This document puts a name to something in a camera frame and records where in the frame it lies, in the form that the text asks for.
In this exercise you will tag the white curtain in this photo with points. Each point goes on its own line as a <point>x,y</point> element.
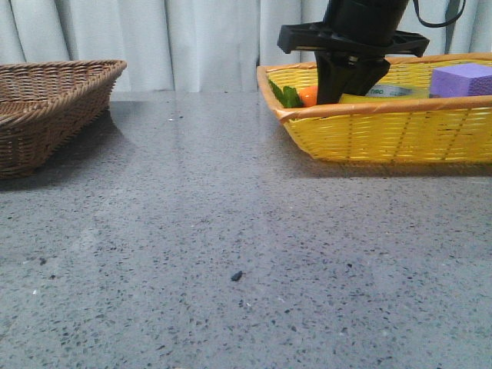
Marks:
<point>190,46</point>

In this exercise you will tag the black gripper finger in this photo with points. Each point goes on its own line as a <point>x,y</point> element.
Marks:
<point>339,73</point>

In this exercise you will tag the yellow packing tape roll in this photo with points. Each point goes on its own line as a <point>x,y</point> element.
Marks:
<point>384,92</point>

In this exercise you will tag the small black debris chip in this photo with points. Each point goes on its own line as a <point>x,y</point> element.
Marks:
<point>237,276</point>

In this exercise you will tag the purple foam block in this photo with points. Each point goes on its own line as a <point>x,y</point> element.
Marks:
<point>463,80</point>

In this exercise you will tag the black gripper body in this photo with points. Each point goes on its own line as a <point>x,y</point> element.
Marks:
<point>353,31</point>

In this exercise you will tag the yellow woven plastic basket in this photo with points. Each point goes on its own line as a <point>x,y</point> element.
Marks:
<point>415,131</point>

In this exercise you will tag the orange toy carrot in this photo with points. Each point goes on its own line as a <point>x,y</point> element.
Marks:
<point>308,96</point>

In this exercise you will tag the brown wicker basket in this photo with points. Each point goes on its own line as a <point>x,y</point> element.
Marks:
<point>45,104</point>

